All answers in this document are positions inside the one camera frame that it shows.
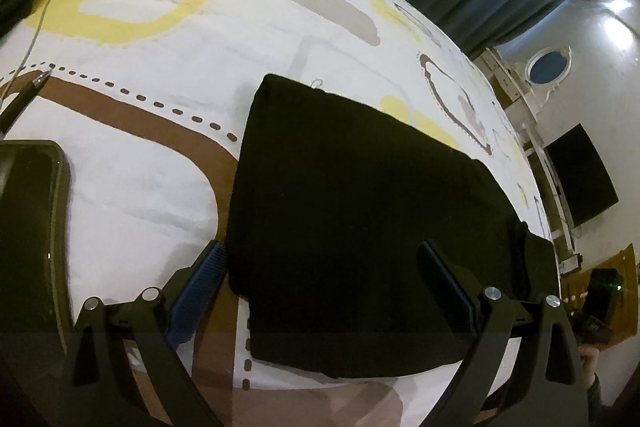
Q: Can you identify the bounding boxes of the black pants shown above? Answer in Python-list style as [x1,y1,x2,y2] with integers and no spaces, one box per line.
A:
[226,73,561,380]

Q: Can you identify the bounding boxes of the person's right hand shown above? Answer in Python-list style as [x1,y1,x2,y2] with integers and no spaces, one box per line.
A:
[579,344,600,379]

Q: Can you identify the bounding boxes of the white dressing table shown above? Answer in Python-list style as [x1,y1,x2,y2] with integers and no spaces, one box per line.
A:
[480,48,532,108]

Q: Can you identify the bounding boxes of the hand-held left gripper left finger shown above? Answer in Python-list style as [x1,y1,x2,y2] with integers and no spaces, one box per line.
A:
[70,239,228,427]

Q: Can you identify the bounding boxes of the black flat television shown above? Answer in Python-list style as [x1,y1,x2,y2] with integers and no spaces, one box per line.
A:
[543,123,619,229]

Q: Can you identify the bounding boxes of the oval white vanity mirror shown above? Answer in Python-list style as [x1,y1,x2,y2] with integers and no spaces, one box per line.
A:
[524,46,572,106]

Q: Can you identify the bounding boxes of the patterned bed quilt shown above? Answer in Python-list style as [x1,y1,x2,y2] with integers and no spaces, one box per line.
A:
[0,0,562,427]

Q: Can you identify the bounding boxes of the black smartphone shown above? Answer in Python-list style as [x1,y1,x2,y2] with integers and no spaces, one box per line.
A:
[0,139,74,338]

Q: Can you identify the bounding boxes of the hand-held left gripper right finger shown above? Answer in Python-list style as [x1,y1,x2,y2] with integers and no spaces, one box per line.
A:
[416,239,586,427]

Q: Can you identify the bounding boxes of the black pen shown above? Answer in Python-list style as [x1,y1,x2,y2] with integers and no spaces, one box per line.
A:
[0,69,54,134]

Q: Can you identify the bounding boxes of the white television cabinet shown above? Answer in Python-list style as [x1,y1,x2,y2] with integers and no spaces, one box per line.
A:
[520,122,583,275]

